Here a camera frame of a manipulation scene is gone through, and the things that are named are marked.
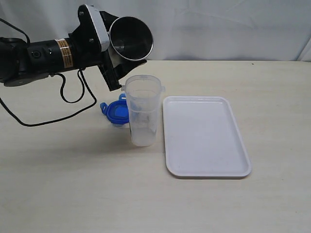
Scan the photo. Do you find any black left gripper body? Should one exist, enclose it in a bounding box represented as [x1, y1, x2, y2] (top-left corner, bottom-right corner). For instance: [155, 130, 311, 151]
[69, 4, 121, 91]

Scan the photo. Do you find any stainless steel tumbler cup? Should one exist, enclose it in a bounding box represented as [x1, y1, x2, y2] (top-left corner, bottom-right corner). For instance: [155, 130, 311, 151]
[109, 16, 154, 61]

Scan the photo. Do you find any blue plastic container lid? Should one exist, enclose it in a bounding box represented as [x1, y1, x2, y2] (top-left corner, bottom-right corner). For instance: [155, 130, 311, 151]
[100, 93, 129, 127]

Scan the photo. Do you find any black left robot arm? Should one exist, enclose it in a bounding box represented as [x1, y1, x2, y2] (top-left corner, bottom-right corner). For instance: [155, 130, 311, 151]
[0, 4, 154, 91]

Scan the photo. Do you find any clear plastic tall container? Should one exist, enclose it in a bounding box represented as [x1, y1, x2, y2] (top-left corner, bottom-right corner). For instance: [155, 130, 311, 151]
[121, 75, 165, 147]

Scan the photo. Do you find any white rectangular plastic tray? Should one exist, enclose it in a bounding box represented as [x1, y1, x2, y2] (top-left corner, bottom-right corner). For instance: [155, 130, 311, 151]
[163, 96, 252, 179]

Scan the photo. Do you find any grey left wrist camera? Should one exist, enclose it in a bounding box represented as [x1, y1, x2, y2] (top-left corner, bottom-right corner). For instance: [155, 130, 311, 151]
[85, 4, 110, 53]

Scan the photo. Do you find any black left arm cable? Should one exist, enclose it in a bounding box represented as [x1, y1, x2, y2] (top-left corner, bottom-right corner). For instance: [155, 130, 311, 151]
[0, 18, 98, 127]

